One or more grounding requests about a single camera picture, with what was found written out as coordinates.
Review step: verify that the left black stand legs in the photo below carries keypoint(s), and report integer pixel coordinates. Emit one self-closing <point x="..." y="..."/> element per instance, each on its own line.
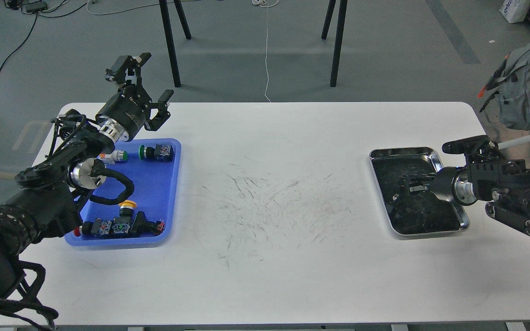
<point x="168" y="32"/>

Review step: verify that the blue plastic tray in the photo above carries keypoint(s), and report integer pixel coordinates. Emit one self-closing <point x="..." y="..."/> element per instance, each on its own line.
<point x="155" y="187"/>

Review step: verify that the white box on floor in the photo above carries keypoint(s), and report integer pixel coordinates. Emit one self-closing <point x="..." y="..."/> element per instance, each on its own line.
<point x="514" y="11"/>

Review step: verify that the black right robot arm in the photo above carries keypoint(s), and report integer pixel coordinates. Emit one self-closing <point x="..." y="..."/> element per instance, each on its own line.
<point x="503" y="184"/>

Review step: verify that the yellow mushroom push button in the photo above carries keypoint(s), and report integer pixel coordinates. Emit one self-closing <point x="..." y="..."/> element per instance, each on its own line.
<point x="127" y="208"/>

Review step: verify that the grey backpack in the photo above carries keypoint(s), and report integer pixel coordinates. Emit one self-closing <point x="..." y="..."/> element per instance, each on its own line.
<point x="510" y="87"/>

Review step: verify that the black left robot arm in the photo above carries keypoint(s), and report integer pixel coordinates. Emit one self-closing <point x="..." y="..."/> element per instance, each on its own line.
<point x="52" y="193"/>

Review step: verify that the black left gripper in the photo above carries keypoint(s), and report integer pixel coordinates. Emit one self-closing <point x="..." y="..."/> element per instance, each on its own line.
<point x="131" y="108"/>

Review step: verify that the black switch red terminals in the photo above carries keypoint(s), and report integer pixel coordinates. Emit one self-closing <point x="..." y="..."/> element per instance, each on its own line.
<point x="141" y="225"/>

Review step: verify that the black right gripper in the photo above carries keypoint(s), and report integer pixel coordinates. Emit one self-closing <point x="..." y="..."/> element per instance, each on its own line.
<point x="442" y="183"/>

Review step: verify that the shiny metal tray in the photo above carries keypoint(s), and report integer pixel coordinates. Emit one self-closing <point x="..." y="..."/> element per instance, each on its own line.
<point x="418" y="216"/>

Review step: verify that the right black stand legs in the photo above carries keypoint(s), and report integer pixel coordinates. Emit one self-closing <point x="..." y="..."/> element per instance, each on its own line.
<point x="341" y="20"/>

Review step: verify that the black stand legs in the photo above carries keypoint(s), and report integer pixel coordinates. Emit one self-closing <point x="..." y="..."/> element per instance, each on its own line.
<point x="168" y="32"/>
<point x="341" y="20"/>

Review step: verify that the green button white switch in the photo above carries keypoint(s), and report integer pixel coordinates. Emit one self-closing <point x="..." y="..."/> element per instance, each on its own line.
<point x="116" y="156"/>

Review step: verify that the red button switch block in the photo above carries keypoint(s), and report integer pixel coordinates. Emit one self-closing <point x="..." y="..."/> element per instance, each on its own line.
<point x="104" y="229"/>

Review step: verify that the green button black switch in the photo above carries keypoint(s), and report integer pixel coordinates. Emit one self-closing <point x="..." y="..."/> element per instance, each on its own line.
<point x="160" y="152"/>

